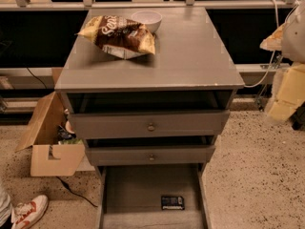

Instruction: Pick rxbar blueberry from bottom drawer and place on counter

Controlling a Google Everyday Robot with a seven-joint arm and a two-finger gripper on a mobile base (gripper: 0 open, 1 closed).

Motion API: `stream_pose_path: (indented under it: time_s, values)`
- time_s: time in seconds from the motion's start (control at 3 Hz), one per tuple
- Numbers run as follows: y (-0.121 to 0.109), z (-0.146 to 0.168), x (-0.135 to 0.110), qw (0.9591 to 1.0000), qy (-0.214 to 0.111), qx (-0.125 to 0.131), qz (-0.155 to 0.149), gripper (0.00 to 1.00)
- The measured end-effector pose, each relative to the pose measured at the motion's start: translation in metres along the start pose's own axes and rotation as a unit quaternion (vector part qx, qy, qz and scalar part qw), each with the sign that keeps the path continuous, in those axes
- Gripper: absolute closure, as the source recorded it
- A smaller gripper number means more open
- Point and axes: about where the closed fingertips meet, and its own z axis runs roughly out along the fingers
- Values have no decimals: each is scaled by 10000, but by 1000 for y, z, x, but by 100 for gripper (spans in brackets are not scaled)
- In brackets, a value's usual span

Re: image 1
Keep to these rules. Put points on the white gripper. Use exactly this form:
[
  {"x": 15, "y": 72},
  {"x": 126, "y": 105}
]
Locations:
[{"x": 294, "y": 38}]

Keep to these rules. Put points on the brown yellow chip bag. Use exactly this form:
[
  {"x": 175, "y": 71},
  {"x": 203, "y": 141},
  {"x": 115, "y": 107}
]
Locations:
[{"x": 119, "y": 36}]

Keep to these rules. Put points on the grey middle drawer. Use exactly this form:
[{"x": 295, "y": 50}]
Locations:
[{"x": 149, "y": 155}]

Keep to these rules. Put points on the open cardboard box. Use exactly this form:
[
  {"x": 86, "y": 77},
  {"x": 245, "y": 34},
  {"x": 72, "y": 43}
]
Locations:
[{"x": 48, "y": 157}]

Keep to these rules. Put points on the grey top drawer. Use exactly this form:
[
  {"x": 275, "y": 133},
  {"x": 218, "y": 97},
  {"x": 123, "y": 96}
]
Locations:
[{"x": 128, "y": 125}]

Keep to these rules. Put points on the items inside cardboard box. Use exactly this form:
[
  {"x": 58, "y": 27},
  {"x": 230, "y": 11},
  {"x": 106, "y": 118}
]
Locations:
[{"x": 65, "y": 132}]

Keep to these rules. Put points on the blue rxbar snack bar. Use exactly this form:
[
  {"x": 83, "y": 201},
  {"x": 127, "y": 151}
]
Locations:
[{"x": 172, "y": 203}]

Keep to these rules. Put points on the grey open bottom drawer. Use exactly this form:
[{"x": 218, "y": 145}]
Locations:
[{"x": 131, "y": 197}]

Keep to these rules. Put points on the white bowl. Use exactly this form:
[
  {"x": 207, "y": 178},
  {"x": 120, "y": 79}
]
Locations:
[{"x": 151, "y": 19}]

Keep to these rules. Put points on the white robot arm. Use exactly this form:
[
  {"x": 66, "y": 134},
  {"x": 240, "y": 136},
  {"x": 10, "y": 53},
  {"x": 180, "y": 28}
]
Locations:
[{"x": 293, "y": 41}]

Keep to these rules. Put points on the white red sneaker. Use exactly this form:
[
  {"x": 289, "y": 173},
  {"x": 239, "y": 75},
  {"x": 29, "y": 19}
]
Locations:
[{"x": 25, "y": 215}]

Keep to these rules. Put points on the grey trouser leg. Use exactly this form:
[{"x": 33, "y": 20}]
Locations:
[{"x": 5, "y": 208}]

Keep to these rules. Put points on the grey wooden drawer cabinet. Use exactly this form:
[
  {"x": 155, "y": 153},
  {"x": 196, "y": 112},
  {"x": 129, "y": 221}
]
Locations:
[{"x": 191, "y": 71}]

